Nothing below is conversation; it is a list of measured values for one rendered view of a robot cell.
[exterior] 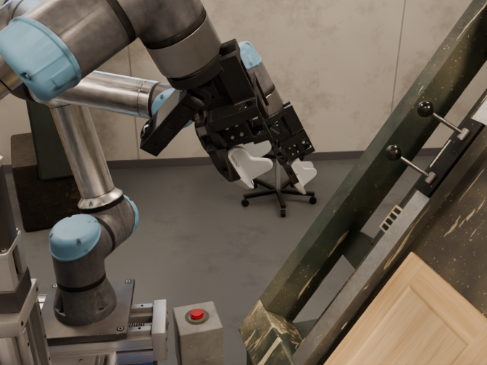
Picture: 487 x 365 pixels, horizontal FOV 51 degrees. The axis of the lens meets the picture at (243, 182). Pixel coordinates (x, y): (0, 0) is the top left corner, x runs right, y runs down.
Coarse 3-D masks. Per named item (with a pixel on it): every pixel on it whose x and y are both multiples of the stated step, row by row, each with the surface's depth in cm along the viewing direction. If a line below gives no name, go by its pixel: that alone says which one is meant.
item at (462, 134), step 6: (420, 102) 115; (426, 102) 114; (420, 108) 114; (426, 108) 114; (432, 108) 114; (420, 114) 115; (426, 114) 114; (432, 114) 115; (438, 120) 115; (444, 120) 115; (450, 126) 115; (456, 132) 115; (462, 132) 114; (468, 132) 114; (462, 138) 114
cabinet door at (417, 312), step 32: (416, 256) 115; (384, 288) 119; (416, 288) 111; (448, 288) 105; (384, 320) 115; (416, 320) 108; (448, 320) 102; (480, 320) 96; (352, 352) 118; (384, 352) 111; (416, 352) 105; (448, 352) 99; (480, 352) 93
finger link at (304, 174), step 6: (294, 162) 111; (300, 162) 112; (294, 168) 112; (300, 168) 112; (306, 168) 112; (312, 168) 112; (300, 174) 112; (306, 174) 113; (312, 174) 113; (300, 180) 113; (306, 180) 113; (294, 186) 113; (300, 186) 113; (300, 192) 116
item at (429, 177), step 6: (390, 150) 116; (396, 150) 116; (390, 156) 117; (396, 156) 116; (402, 156) 117; (408, 162) 117; (414, 168) 117; (426, 174) 117; (432, 174) 116; (426, 180) 117; (432, 180) 116
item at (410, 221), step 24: (480, 120) 114; (480, 144) 114; (456, 168) 115; (408, 216) 119; (432, 216) 119; (384, 240) 122; (408, 240) 120; (384, 264) 121; (360, 288) 122; (336, 312) 125; (312, 336) 128; (336, 336) 126; (312, 360) 127
